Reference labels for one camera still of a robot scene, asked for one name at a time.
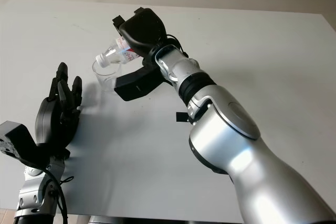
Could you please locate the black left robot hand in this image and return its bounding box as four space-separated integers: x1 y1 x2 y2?
34 62 83 154

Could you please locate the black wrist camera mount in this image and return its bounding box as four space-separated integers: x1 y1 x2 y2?
0 120 54 170
114 50 171 102

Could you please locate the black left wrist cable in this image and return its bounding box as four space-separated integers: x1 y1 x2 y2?
45 166 75 224

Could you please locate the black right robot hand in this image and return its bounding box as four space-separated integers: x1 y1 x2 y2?
112 7 169 60

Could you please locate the dark robot torso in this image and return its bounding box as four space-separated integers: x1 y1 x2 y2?
88 215 127 224

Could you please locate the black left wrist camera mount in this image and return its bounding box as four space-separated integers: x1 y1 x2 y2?
0 120 54 170

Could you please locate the clear plastic water bottle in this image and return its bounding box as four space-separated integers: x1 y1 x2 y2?
94 37 141 68

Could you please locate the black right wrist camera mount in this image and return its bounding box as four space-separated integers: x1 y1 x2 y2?
114 50 171 102

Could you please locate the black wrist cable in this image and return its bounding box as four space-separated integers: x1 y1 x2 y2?
165 33 190 59
45 166 75 224

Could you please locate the clear plastic cup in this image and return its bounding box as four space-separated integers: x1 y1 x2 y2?
91 59 124 94

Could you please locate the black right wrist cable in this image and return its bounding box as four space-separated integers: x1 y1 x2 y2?
165 33 190 59

